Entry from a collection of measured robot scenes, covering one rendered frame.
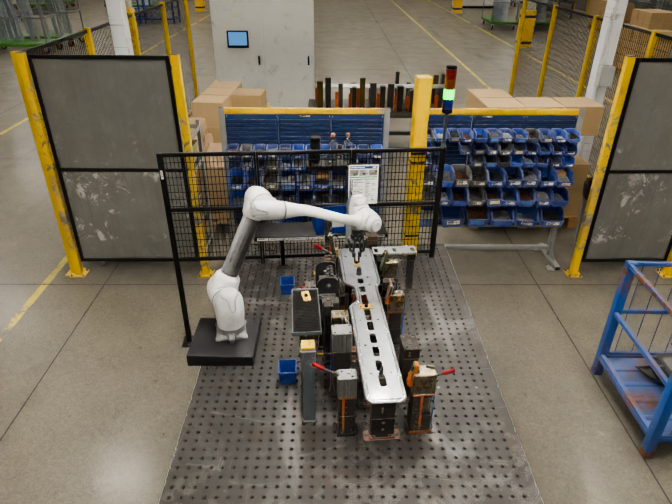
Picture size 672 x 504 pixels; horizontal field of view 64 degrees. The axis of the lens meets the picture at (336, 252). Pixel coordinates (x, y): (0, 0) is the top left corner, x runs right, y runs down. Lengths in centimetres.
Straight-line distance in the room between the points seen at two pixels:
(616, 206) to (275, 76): 592
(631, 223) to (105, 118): 467
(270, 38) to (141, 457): 706
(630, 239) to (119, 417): 456
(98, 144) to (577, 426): 421
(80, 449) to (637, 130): 477
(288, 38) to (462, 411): 737
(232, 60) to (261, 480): 773
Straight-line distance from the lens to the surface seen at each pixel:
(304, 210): 300
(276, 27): 926
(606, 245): 560
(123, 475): 366
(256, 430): 274
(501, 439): 280
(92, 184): 514
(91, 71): 481
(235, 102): 734
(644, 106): 515
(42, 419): 418
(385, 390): 249
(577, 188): 637
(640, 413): 399
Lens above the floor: 272
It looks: 30 degrees down
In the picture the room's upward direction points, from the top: straight up
